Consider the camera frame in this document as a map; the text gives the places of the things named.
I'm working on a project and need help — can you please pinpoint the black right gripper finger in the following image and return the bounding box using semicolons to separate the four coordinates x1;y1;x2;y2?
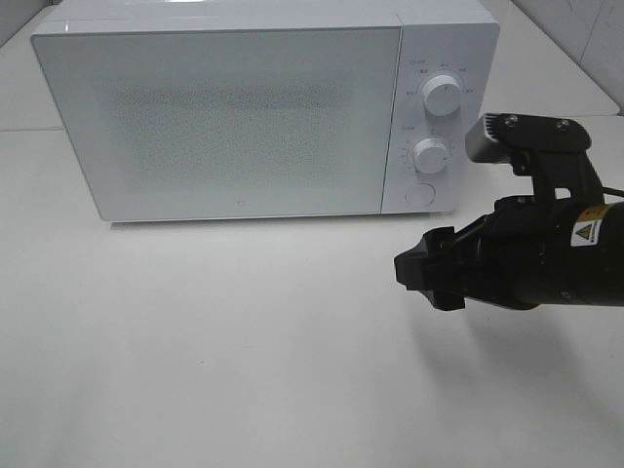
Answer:
418;226;457;254
394;246;465;311

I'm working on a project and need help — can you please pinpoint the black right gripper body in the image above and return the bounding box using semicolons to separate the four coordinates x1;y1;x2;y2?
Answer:
457;113;603;310

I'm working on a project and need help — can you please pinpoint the round white door release button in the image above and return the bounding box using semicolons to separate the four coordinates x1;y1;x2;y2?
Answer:
405;182;436;208

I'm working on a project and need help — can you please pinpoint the white microwave knob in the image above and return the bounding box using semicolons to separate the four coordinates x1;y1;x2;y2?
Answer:
422;71;463;117
412;138;449;175

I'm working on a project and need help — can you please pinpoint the white microwave door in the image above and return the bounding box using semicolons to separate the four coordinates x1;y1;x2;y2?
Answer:
32;27;401;221

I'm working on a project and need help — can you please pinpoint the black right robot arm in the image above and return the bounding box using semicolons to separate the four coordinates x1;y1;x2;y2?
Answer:
394;113;623;311

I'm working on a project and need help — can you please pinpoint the white microwave oven body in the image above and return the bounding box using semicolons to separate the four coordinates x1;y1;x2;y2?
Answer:
31;1;499;219

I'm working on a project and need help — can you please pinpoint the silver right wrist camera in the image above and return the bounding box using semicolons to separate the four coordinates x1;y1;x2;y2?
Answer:
465;113;510;164

